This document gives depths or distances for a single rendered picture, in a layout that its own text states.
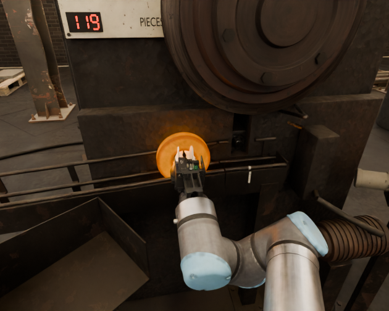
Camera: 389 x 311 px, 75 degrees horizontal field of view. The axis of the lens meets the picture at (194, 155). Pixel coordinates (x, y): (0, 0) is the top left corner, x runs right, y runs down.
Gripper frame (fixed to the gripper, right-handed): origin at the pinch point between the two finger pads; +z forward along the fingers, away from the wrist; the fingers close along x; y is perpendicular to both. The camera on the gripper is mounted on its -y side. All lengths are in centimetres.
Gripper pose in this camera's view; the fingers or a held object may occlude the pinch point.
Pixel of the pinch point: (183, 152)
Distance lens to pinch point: 74.3
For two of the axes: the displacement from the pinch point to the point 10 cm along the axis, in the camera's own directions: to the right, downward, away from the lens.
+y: 0.5, -7.0, -7.1
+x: -9.9, 0.8, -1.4
